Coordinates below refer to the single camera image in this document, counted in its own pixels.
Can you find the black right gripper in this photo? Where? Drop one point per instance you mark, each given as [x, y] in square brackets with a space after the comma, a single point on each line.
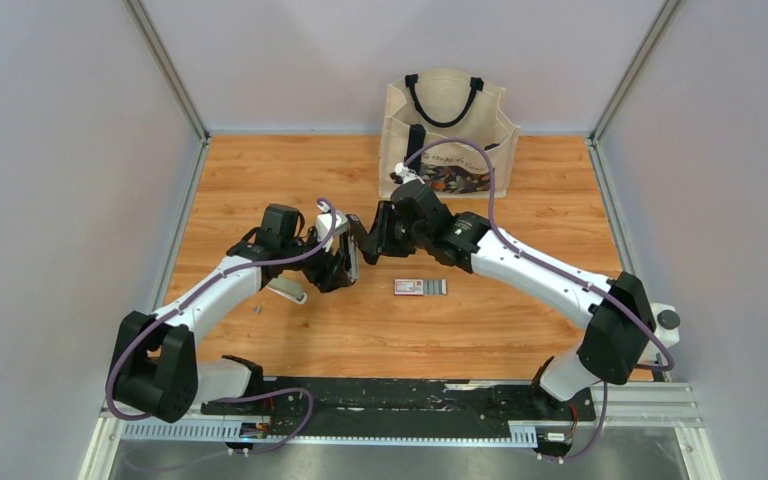
[389, 247]

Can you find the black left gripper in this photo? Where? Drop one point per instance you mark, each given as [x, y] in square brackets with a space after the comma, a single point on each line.
[329, 275]

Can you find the black stapler base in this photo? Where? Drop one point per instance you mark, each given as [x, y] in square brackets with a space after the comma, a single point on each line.
[358, 244]

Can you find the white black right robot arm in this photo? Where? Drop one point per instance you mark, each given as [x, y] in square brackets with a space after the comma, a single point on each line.
[615, 313]

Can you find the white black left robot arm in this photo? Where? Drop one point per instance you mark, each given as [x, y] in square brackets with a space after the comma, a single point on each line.
[154, 370]

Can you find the red staples box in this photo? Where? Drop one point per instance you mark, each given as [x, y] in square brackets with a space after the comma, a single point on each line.
[420, 287]

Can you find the beige canvas tote bag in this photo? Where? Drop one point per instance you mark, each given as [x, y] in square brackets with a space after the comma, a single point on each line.
[448, 126]

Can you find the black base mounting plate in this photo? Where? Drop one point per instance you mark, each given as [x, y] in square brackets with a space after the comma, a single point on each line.
[402, 408]

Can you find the white plastic bottle black cap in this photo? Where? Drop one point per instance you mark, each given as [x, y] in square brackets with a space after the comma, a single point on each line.
[667, 324]

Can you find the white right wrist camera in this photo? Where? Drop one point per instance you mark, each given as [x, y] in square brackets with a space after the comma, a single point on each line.
[402, 174]

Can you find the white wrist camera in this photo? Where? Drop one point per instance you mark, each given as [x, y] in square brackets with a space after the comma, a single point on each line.
[330, 227]
[402, 174]

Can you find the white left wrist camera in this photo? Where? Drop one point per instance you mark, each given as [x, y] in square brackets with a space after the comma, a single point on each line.
[330, 227]

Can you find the aluminium frame rail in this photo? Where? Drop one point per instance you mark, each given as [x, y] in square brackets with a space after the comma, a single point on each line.
[637, 406]

